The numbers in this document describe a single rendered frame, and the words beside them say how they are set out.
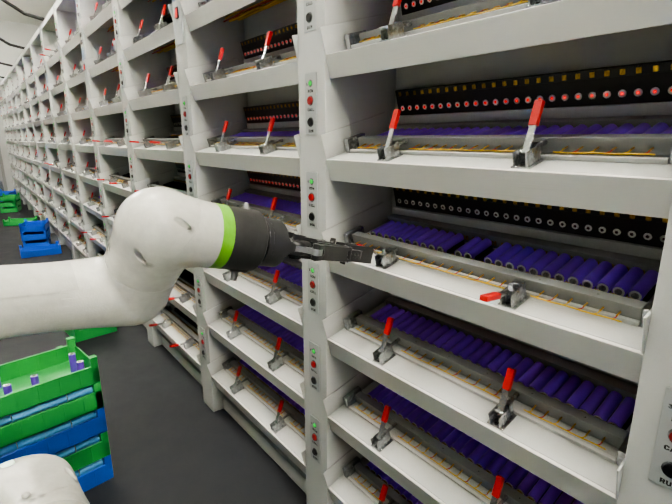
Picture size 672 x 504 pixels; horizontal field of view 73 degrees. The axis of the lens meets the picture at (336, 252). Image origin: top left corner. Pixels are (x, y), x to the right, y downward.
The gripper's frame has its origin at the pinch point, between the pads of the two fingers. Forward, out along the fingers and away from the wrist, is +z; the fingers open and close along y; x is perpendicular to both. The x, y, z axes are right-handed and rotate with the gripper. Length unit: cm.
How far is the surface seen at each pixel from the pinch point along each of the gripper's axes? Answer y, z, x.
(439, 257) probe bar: 10.6, 10.8, 2.2
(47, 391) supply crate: -71, -32, -54
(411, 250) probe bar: 3.9, 10.9, 2.2
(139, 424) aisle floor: -96, 2, -81
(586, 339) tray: 38.3, 6.9, -3.1
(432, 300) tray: 13.1, 8.0, -5.0
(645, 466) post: 47, 10, -16
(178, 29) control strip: -90, -8, 53
